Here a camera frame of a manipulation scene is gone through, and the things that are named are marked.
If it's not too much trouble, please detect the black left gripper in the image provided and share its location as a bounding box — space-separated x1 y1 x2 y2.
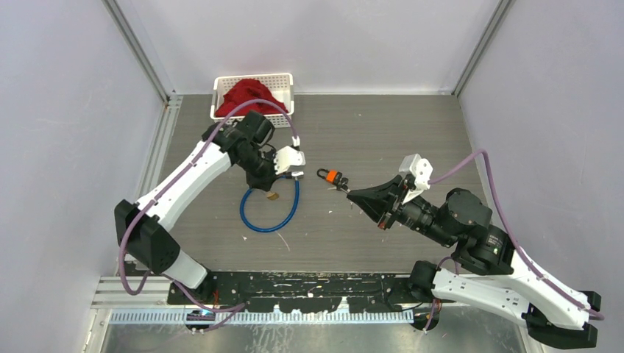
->
237 149 287 191

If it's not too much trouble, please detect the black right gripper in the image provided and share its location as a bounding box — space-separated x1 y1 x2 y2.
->
345 172 455 246

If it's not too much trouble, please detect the brass padlock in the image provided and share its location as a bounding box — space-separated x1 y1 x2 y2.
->
266 191 280 201

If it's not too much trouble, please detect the black headed key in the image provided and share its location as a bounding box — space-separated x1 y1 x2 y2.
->
329 178 350 193

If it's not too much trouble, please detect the blue cable lock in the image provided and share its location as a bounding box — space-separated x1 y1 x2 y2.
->
238 171 304 233

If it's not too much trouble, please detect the orange black padlock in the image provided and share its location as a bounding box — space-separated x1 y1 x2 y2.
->
316 168 343 185

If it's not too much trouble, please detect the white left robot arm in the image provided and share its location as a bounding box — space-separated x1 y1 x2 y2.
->
114 111 278 304

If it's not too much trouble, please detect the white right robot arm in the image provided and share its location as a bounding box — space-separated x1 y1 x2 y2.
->
347 176 601 349

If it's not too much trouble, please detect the red cloth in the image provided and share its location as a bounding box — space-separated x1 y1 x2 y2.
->
215 79 288 118

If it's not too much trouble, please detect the white perforated plastic basket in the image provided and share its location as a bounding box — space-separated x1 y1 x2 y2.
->
210 73 294 128

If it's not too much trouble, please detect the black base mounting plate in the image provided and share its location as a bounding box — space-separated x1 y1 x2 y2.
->
167 271 432 314

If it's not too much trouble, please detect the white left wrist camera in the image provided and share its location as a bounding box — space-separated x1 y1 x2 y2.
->
274 137 306 176

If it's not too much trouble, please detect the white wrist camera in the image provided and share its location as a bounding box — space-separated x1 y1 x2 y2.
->
399 154 433 204
274 137 306 176

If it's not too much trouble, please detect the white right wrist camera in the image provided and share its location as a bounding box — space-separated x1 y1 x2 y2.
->
399 154 433 204

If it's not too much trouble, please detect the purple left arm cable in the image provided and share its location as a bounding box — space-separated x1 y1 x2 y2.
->
118 99 301 332

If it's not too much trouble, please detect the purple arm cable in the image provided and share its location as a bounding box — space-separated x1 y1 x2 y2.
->
118 99 301 332
424 149 606 332

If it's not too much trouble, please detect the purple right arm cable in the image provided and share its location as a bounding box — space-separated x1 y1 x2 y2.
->
424 149 606 332

